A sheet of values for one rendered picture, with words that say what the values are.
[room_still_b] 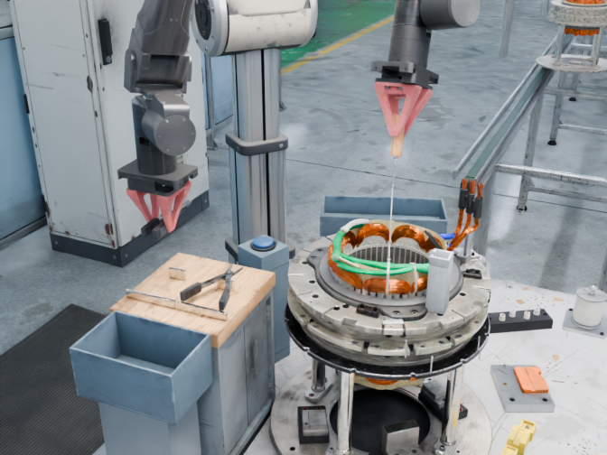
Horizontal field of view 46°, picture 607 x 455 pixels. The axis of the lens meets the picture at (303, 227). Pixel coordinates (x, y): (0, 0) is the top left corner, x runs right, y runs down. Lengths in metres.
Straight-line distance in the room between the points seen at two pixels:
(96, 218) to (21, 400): 1.04
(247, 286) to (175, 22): 0.44
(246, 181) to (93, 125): 1.82
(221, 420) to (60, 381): 1.69
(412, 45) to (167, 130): 0.36
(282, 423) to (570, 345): 0.65
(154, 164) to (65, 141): 2.36
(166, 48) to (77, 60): 2.23
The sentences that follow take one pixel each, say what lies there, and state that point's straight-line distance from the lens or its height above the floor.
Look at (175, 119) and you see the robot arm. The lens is 0.95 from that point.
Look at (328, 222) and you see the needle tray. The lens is 1.40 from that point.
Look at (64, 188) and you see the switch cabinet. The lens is 3.51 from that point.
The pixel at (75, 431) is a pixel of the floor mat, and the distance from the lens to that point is 2.58.
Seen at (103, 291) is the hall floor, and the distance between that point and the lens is 3.33.
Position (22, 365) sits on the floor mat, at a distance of 2.94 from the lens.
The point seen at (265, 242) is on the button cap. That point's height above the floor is 1.04.
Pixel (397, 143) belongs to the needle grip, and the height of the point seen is 1.31.
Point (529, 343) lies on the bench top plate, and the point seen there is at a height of 0.78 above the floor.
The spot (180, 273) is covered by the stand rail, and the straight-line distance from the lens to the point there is 1.19.
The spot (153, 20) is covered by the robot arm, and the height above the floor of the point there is 1.50.
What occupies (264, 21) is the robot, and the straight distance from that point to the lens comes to 1.38.
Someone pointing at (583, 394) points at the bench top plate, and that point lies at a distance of 1.49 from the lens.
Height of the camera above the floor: 1.66
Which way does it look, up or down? 26 degrees down
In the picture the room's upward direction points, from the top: straight up
